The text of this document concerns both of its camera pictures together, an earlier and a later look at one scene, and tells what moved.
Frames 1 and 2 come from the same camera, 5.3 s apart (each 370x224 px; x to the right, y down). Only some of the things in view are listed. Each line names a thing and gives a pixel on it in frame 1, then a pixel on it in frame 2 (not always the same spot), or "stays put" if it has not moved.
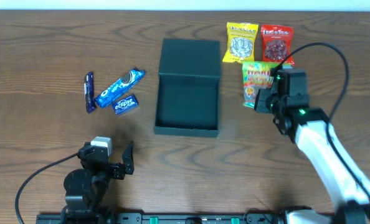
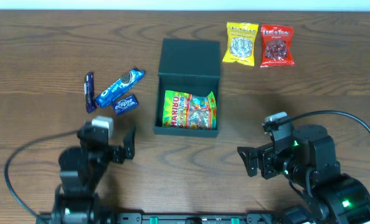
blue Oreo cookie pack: (134, 77) stays put
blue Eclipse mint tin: (123, 103) stays put
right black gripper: (264, 100) → (263, 160)
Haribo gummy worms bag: (256, 75) → (185, 111)
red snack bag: (277, 43) stays put
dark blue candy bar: (90, 92) stays put
